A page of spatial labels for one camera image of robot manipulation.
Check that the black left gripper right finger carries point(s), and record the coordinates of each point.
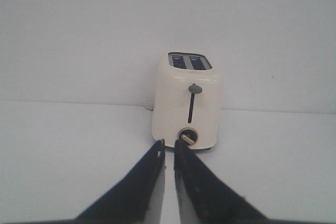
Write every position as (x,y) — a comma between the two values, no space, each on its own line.
(202,195)

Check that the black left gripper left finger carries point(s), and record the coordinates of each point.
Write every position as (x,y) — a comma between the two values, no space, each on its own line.
(138,196)

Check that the white two-slot toaster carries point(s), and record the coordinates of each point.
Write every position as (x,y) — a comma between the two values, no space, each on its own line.
(187,100)

